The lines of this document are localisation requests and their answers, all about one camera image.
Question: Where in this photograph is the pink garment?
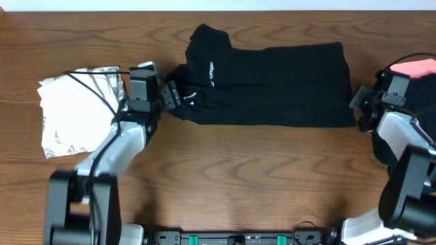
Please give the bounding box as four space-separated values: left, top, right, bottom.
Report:
390 59 436 79

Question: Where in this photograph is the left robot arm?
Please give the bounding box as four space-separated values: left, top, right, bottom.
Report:
44 62 181 245

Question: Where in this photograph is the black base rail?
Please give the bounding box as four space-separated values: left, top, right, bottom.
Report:
119 220 341 245

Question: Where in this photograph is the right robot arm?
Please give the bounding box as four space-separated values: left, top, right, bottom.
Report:
331 68 435 244

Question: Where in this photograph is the black t-shirt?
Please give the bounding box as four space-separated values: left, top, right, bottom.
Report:
167 24 356 128

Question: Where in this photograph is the black clothes pile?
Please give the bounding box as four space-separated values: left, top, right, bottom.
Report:
371 73 435 166

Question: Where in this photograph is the white patterned folded cloth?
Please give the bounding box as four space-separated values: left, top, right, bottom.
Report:
37 66 125 159

